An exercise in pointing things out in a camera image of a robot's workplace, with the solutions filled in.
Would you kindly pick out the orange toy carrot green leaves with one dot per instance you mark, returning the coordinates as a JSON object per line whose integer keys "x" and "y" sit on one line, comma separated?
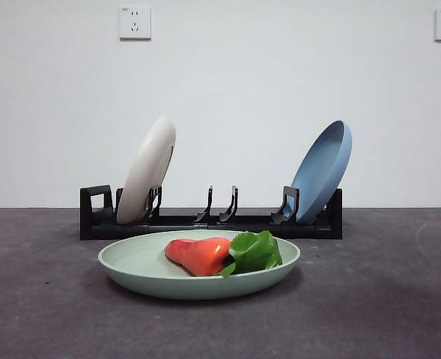
{"x": 199, "y": 254}

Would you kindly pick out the green plate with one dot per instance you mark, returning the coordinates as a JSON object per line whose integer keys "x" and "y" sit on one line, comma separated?
{"x": 195, "y": 284}

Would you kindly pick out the cream plate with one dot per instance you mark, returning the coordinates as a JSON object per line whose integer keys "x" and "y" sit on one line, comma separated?
{"x": 145, "y": 175}

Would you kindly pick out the blue plate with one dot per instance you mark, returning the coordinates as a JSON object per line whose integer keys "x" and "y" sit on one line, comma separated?
{"x": 317, "y": 175}

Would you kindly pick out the black plate rack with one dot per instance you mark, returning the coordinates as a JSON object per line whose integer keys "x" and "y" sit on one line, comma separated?
{"x": 91, "y": 230}

